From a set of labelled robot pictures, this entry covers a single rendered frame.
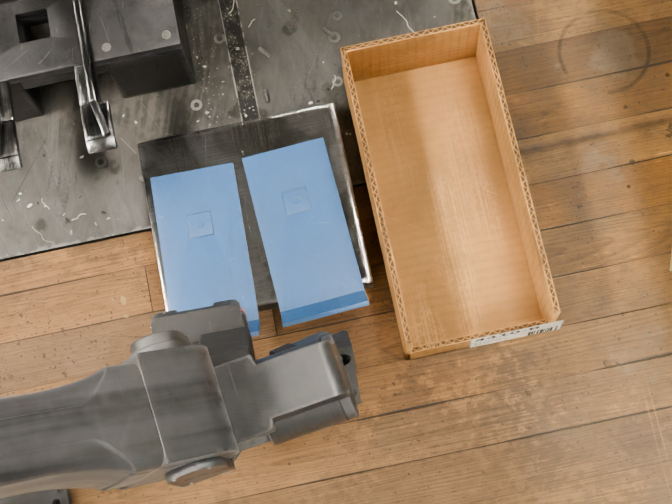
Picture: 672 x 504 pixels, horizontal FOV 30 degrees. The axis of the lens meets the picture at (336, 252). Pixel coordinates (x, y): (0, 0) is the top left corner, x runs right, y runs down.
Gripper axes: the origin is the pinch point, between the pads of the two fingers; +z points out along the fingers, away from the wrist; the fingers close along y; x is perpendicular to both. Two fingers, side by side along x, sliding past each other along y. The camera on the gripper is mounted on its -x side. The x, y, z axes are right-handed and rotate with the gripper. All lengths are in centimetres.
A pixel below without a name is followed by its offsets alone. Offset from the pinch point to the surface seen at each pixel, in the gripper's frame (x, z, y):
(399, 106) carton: -18.4, 11.5, 13.7
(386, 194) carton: -15.9, 7.8, 7.2
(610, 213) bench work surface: -33.8, 5.6, 2.6
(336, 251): -10.9, 3.9, 4.1
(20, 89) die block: 12.2, 9.5, 21.0
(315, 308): -8.4, 0.5, 0.7
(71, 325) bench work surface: 11.8, 5.5, 1.6
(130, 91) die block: 4.0, 13.7, 18.8
